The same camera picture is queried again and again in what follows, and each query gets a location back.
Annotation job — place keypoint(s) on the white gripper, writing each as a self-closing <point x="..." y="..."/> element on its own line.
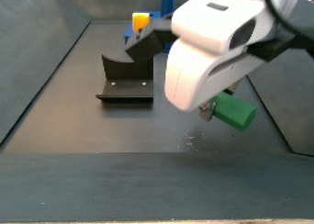
<point x="214" y="30"/>

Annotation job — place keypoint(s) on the green hexagonal prism block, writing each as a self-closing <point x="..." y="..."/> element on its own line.
<point x="234" y="111"/>

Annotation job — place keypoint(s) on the black curved cradle stand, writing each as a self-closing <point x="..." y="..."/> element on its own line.
<point x="128" y="81"/>

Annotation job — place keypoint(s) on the blue peg base block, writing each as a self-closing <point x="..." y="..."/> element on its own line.
<point x="140" y="28"/>

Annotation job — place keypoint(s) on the yellow rounded peg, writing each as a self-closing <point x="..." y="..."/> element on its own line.
<point x="140" y="19"/>

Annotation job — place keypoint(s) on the tall blue cylinder peg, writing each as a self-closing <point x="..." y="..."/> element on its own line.
<point x="166" y="7"/>

